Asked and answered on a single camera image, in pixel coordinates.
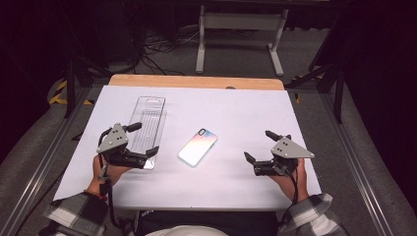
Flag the wooden table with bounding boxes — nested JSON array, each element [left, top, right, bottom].
[[107, 74, 285, 91]]

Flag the right hand-held gripper cable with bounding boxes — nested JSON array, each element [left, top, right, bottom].
[[278, 165, 301, 228]]

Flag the pastel gradient phone case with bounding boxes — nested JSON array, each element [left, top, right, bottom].
[[177, 128, 219, 167]]

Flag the black metal stand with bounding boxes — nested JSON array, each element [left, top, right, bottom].
[[63, 57, 113, 120], [284, 18, 349, 125]]

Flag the person's left hand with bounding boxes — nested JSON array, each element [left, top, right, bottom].
[[86, 153, 133, 198]]

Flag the yellow black floor tape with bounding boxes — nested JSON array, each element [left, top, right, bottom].
[[48, 80, 95, 106]]

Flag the left hand-held gripper cable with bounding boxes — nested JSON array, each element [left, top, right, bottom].
[[97, 127, 134, 236]]

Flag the clear plastic slotted rack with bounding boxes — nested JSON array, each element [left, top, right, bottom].
[[126, 95, 168, 171]]

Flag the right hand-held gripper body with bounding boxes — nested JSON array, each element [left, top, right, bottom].
[[253, 134, 316, 177]]

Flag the hand-held gripper cable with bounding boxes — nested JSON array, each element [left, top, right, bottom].
[[97, 127, 134, 236], [278, 165, 301, 228]]

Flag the white cap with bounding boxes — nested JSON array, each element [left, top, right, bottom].
[[144, 225, 230, 236]]

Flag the black floor cables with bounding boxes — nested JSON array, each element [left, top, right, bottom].
[[131, 28, 202, 77]]

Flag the white table board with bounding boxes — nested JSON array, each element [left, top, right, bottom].
[[53, 86, 323, 211]]

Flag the person's right hand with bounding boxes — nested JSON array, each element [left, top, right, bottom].
[[268, 158, 310, 203]]

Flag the white metal stand frame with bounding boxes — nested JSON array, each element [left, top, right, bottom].
[[195, 4, 289, 77]]

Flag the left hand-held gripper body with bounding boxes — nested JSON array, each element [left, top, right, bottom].
[[96, 122, 149, 170]]

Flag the person's dark clothing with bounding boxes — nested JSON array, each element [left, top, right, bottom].
[[132, 209, 279, 236]]

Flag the aluminium floor rail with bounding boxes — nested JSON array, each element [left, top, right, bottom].
[[0, 87, 92, 236], [319, 92, 395, 236]]

